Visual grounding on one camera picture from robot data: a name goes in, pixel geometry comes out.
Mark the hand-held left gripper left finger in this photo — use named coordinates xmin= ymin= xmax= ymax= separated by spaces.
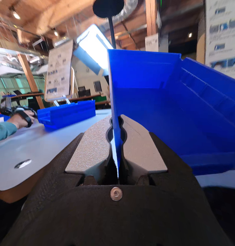
xmin=65 ymin=115 xmax=118 ymax=183

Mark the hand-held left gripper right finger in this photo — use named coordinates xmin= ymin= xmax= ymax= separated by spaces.
xmin=119 ymin=114 xmax=168 ymax=184

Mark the another person's forearm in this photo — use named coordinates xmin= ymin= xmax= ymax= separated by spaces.
xmin=0 ymin=122 xmax=18 ymax=143

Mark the wooden desk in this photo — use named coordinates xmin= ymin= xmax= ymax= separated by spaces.
xmin=68 ymin=94 xmax=102 ymax=103
xmin=11 ymin=92 xmax=45 ymax=101

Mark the white sign stand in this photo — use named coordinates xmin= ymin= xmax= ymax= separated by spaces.
xmin=53 ymin=98 xmax=72 ymax=107

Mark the printed instruction sheet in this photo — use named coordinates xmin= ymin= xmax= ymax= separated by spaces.
xmin=205 ymin=0 xmax=235 ymax=81
xmin=45 ymin=39 xmax=74 ymax=101

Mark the wooden pillar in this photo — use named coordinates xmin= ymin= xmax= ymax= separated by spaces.
xmin=17 ymin=54 xmax=45 ymax=109

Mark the white light panel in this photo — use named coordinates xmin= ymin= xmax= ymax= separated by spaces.
xmin=73 ymin=24 xmax=114 ymax=76

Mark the white paper notice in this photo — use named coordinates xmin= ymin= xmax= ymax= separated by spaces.
xmin=145 ymin=33 xmax=159 ymax=52

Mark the wooden sign board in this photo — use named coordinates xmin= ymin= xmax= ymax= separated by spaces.
xmin=196 ymin=33 xmax=206 ymax=65

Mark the black floor lamp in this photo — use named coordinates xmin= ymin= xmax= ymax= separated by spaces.
xmin=92 ymin=0 xmax=125 ymax=49

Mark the wooden post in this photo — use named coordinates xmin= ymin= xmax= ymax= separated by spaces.
xmin=145 ymin=0 xmax=158 ymax=37

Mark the silver air duct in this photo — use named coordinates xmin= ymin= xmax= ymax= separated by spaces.
xmin=102 ymin=0 xmax=139 ymax=21

